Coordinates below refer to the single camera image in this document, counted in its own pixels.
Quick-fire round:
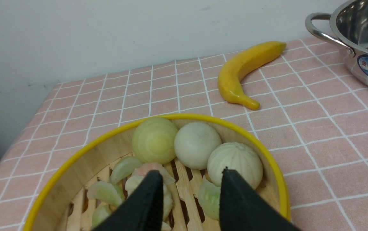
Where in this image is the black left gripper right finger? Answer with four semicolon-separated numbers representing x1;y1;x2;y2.
219;169;300;231

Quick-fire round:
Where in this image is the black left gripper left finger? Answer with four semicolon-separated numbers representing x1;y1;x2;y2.
93;170;163;231

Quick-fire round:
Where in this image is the yellow-rimmed bamboo steamer basket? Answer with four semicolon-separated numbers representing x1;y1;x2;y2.
24;114;291;231

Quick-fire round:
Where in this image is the stainless steel pot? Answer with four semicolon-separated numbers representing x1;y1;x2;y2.
305;0;368;86

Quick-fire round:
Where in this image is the white dumpling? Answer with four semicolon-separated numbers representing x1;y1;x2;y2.
124;175;173;222

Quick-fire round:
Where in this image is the pale green dumpling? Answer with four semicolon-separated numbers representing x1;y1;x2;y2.
110;156;143;185
86;181;125;207
198;176;221;220

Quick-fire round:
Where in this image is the pink-tinted dumpling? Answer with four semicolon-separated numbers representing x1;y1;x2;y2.
131;162;176;185

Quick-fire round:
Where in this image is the pleated white steamed bun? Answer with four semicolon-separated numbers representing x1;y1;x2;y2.
207;142;263;189

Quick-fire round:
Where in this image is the yellowish round steamed bun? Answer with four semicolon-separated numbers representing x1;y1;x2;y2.
132;117;178;164

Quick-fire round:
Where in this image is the smooth white steamed bun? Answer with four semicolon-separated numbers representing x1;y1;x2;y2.
174;122;222;170

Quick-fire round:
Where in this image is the pink checkered tablecloth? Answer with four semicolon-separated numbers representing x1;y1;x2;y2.
0;38;368;231

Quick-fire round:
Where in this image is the yellow plastic banana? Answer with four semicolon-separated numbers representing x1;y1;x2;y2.
218;41;287;111

